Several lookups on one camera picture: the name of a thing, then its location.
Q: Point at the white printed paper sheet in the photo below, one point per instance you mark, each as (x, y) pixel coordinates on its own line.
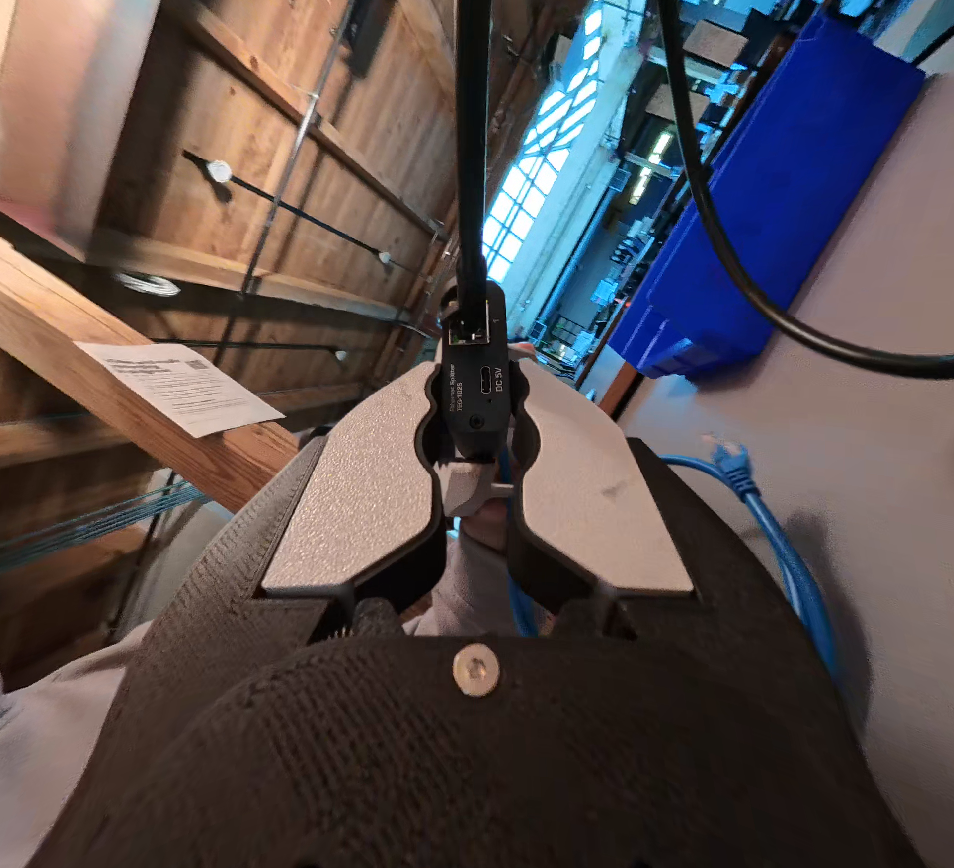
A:
(179, 387)

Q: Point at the person's left hand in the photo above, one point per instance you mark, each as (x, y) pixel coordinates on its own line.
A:
(484, 529)

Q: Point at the black ethernet splitter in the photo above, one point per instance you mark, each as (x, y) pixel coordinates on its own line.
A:
(477, 391)

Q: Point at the wooden beam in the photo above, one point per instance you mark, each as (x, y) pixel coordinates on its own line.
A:
(59, 331)

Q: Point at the blue plastic bin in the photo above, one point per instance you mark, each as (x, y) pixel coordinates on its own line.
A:
(782, 197)

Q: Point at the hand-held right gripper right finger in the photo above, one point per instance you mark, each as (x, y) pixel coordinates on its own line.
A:
(596, 495)

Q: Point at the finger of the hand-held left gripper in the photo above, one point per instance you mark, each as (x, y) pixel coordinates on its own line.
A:
(468, 488)

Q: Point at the grey desk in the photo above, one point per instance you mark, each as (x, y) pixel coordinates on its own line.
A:
(879, 510)

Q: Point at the arched window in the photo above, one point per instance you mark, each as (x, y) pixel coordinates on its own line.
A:
(522, 197)

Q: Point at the person's grey clothing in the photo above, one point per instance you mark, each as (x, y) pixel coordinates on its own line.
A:
(67, 696)

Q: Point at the person's left forearm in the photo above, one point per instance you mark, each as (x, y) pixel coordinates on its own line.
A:
(477, 588)

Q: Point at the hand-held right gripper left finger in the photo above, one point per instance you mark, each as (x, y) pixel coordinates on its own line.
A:
(358, 488)

